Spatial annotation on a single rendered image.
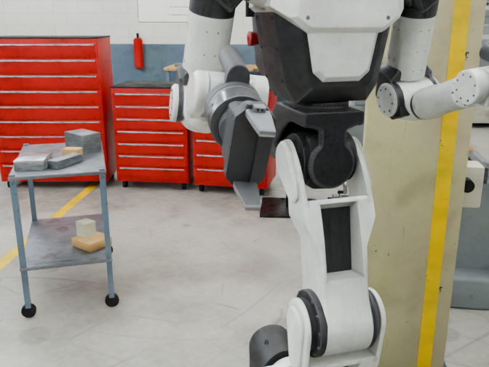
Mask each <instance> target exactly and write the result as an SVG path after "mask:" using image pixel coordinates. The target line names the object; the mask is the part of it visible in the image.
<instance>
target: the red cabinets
mask: <svg viewBox="0 0 489 367"><path fill-rule="evenodd" d="M110 37H111V36H0V171H1V181H7V185H8V187H9V188H10V185H9V181H8V176H9V174H10V172H11V170H12V168H13V166H14V164H13V161H14V160H15V159H17V157H18V155H19V153H20V151H21V149H22V147H23V144H24V143H28V144H29V145H34V144H47V143H65V133H64V132H65V131H69V130H78V129H85V130H92V131H95V132H99V133H100V137H101V141H102V145H103V154H104V160H105V165H106V181H108V180H109V179H110V178H111V177H114V173H115V172H117V180H118V181H123V182H122V185H123V187H127V186H128V181H141V182H163V183H182V189H186V184H188V183H189V182H190V180H191V179H194V184H196V185H199V190H200V191H201V192H203V191H204V185H208V186H230V187H233V185H232V184H231V183H230V182H229V181H228V180H227V179H226V176H225V173H224V171H223V166H224V158H223V155H222V151H221V148H222V147H221V146H220V145H218V144H217V143H216V142H215V140H214V138H213V137H212V134H211V133H197V132H194V131H191V130H189V129H187V128H186V127H185V126H184V125H183V124H182V123H181V122H172V121H171V119H170V116H169V114H170V109H169V106H170V90H171V87H172V86H173V85H174V84H175V82H152V81H126V82H122V83H120V84H116V85H114V86H113V77H112V65H111V44H110ZM275 175H276V159H275V158H273V157H272V156H271V155H269V161H268V165H267V168H266V175H265V179H264V180H263V181H261V182H260V183H259V184H258V188H259V189H260V195H264V189H267V188H268V187H269V185H270V184H271V182H272V181H273V179H274V177H275ZM33 181H100V177H99V175H83V176H71V177H61V178H41V179H33Z"/></svg>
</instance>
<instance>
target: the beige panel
mask: <svg viewBox="0 0 489 367"><path fill-rule="evenodd" d="M486 3H487V0H440V1H439V5H438V9H437V16H436V20H435V24H434V30H433V34H432V42H431V46H430V50H429V56H428V60H427V65H428V66H429V67H430V69H431V70H432V76H433V77H434V78H436V79H437V81H438V82H439V83H440V84H441V83H443V82H446V81H449V80H451V79H454V78H456V77H457V75H458V73H459V72H461V71H463V70H467V69H471V68H479V64H480V56H479V53H480V48H481V46H482V34H483V28H484V21H485V10H486ZM375 90H376V85H375V87H374V88H373V90H372V92H371V93H370V94H369V96H368V98H367V100H366V101H365V123H364V135H363V147H362V149H363V152H364V155H365V160H366V163H367V168H368V171H369V174H370V179H371V189H372V194H373V202H374V207H375V220H374V223H373V228H372V231H371V234H370V238H369V241H368V244H367V278H368V287H370V288H373V289H374V290H375V291H376V292H377V293H378V295H379V296H380V297H381V300H382V302H383V305H384V308H385V311H386V330H385V334H384V338H383V345H382V349H381V356H380V360H379V364H378V366H377V367H447V366H446V364H445V361H444V358H445V346H446V340H447V334H448V322H449V315H450V303H451V297H452V291H453V279H454V272H455V266H456V254H457V248H458V236H459V229H460V223H461V211H462V205H463V198H464V187H465V180H466V169H467V162H468V156H469V144H470V138H471V131H472V120H473V113H474V107H470V108H464V109H461V110H457V111H453V112H450V113H447V114H446V115H444V116H442V117H439V118H436V119H431V120H423V119H422V120H417V121H407V120H403V119H391V118H390V117H386V116H385V115H383V114H382V113H381V111H380V109H379V107H378V104H377V98H376V96H375Z"/></svg>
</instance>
